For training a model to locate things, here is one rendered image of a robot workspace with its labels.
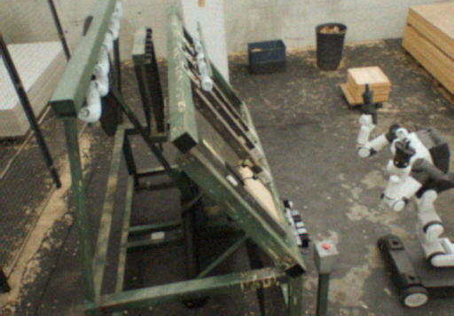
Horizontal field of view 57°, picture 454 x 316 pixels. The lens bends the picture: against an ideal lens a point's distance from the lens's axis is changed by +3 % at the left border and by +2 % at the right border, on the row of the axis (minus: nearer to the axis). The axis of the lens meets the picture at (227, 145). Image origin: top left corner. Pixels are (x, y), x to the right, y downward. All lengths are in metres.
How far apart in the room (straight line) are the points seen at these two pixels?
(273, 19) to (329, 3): 1.01
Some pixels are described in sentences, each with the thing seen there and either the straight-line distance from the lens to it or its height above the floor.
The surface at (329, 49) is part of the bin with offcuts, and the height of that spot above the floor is 0.37.
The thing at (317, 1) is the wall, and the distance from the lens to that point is 7.98.
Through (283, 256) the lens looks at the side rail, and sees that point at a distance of 2.65.
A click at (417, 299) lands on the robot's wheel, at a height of 0.08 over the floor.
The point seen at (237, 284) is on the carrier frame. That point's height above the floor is 0.77.
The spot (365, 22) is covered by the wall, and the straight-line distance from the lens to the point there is 8.35.
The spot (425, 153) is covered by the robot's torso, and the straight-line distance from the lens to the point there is 2.94.
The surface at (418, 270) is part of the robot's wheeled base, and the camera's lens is 3.82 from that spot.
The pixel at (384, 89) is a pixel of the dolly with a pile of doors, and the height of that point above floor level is 0.30.
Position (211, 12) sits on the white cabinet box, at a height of 1.19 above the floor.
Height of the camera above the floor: 2.99
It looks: 34 degrees down
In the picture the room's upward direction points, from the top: 5 degrees counter-clockwise
